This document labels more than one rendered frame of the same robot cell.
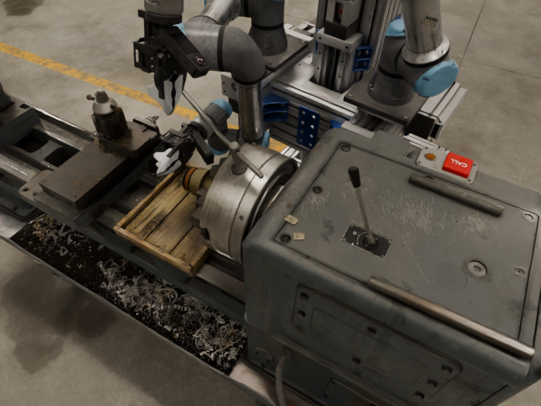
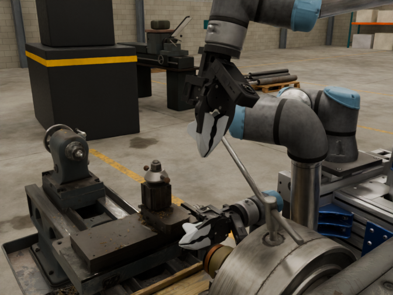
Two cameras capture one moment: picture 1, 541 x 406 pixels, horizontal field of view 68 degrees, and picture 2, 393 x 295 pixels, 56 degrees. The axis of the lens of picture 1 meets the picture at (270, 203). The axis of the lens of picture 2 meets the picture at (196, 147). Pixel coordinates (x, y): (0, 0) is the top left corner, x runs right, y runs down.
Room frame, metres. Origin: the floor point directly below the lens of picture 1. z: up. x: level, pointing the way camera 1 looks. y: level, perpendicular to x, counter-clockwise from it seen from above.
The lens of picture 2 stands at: (0.10, -0.04, 1.61)
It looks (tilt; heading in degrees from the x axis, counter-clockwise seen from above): 19 degrees down; 24
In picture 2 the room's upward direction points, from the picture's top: straight up
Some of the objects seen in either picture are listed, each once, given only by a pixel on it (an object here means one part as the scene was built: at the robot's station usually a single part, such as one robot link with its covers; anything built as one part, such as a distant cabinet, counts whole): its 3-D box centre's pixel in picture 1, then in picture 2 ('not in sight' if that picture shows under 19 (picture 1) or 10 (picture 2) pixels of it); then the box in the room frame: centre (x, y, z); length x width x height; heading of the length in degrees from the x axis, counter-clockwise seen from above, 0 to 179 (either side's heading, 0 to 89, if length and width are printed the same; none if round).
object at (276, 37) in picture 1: (267, 32); (335, 141); (1.42, 0.03, 1.21); 0.15 x 0.15 x 0.10
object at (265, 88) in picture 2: not in sight; (270, 85); (9.28, 2.11, 0.07); 1.24 x 0.86 x 0.14; 150
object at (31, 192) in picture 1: (97, 166); (131, 239); (1.02, 0.62, 0.90); 0.47 x 0.30 x 0.06; 152
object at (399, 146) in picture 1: (387, 147); not in sight; (0.77, -0.29, 1.24); 0.09 x 0.08 x 0.03; 62
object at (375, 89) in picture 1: (394, 78); not in sight; (1.14, -0.38, 1.21); 0.15 x 0.15 x 0.10
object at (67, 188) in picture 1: (106, 157); (141, 230); (1.01, 0.58, 0.95); 0.43 x 0.17 x 0.05; 152
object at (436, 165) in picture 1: (443, 171); not in sight; (0.71, -0.42, 1.23); 0.13 x 0.08 x 0.05; 62
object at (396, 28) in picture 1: (404, 44); not in sight; (1.13, -0.38, 1.33); 0.13 x 0.12 x 0.14; 17
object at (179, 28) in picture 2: not in sight; (158, 59); (6.82, 3.86, 0.84); 2.28 x 0.91 x 1.67; 64
